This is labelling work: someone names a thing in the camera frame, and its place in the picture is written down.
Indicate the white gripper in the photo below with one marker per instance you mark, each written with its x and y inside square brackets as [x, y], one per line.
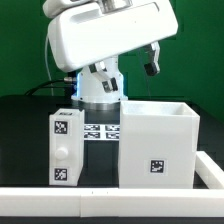
[81, 33]

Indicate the large white drawer housing box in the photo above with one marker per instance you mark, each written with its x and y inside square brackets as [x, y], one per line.
[157, 145]

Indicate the marker tag sheet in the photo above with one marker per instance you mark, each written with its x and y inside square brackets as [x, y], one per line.
[101, 132]

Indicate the white barrier rail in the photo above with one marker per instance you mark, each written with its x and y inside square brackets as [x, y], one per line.
[210, 173]
[112, 202]

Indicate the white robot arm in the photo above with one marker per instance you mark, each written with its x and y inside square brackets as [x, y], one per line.
[89, 89]

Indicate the white right barrier rail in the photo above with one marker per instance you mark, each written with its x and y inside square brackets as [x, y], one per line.
[210, 173]

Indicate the white front barrier rail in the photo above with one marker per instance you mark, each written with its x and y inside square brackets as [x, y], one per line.
[112, 202]

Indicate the white drawer with knob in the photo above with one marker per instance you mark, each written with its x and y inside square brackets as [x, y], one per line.
[66, 147]

